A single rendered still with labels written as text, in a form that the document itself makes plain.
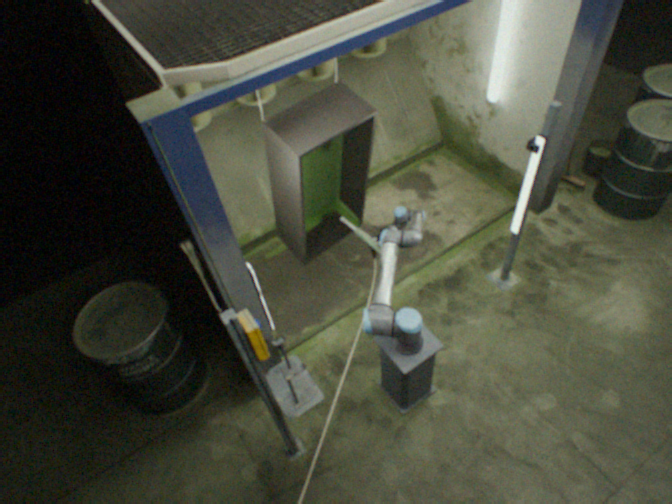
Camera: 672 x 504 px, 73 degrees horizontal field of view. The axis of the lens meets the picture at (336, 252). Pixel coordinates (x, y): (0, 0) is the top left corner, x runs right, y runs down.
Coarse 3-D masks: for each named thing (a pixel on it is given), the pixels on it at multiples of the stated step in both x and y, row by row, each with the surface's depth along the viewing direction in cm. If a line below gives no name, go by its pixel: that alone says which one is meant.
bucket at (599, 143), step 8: (592, 144) 450; (600, 144) 451; (608, 144) 447; (592, 152) 435; (592, 160) 441; (600, 160) 435; (584, 168) 457; (592, 168) 447; (600, 168) 442; (592, 176) 453
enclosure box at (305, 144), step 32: (320, 96) 278; (352, 96) 279; (288, 128) 263; (320, 128) 264; (352, 128) 306; (288, 160) 266; (320, 160) 334; (352, 160) 329; (288, 192) 294; (320, 192) 365; (352, 192) 356; (288, 224) 329; (320, 224) 375; (352, 224) 376
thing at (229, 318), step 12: (228, 312) 186; (228, 324) 184; (240, 324) 188; (240, 336) 195; (240, 348) 198; (252, 360) 210; (252, 372) 215; (264, 384) 228; (264, 396) 235; (276, 408) 251; (276, 420) 260; (288, 432) 279; (288, 444) 290
